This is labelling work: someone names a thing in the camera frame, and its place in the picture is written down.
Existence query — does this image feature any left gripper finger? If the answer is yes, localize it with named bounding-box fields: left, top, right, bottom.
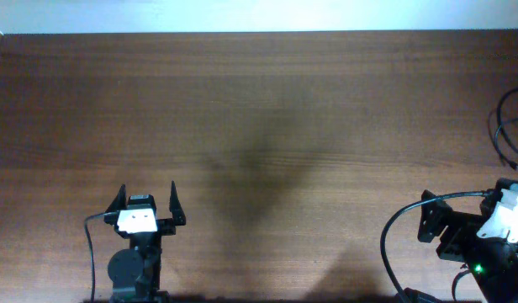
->
left=169, top=181, right=187, bottom=226
left=103, top=184, right=126, bottom=224

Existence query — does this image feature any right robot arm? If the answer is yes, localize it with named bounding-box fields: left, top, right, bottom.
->
left=417, top=183, right=518, bottom=302

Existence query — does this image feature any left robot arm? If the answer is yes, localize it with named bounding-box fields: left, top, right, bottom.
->
left=104, top=183, right=186, bottom=303

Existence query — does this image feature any right arm base clamp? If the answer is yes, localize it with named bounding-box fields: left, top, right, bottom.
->
left=395, top=288, right=442, bottom=303

